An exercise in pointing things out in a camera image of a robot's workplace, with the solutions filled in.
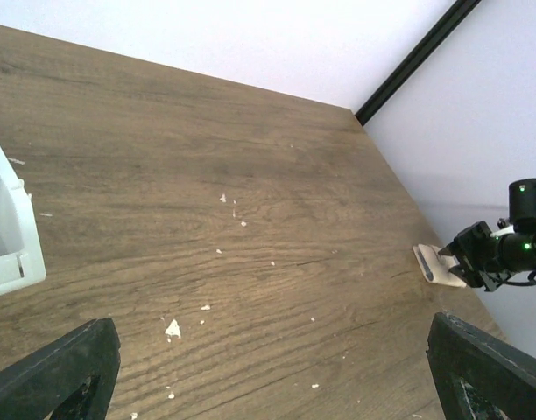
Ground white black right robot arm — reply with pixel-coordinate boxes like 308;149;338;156
439;178;536;292

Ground black frame post right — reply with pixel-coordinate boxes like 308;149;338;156
355;0;482;126

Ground white plastic bin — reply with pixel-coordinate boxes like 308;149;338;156
0;146;46;296

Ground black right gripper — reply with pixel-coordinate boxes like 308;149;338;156
438;221;535;292

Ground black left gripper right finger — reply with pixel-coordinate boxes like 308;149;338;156
427;312;536;419

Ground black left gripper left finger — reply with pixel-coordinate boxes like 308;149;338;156
0;318;121;419

